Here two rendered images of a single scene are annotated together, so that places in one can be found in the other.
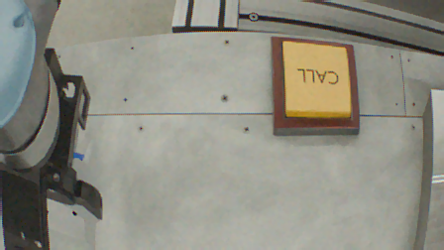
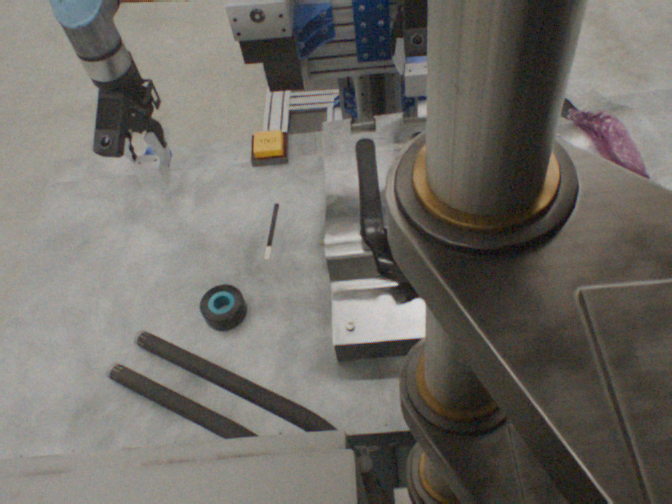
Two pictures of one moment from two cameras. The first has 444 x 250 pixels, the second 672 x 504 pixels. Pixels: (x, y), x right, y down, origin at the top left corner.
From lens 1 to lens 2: 75 cm
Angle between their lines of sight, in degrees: 20
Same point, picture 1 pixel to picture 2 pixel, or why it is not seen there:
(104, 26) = not seen: hidden behind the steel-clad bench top
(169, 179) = (215, 183)
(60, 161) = (138, 101)
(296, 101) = (257, 149)
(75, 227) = (154, 165)
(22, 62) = not seen: outside the picture
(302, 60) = (261, 136)
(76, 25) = not seen: hidden behind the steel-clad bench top
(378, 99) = (299, 151)
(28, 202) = (114, 109)
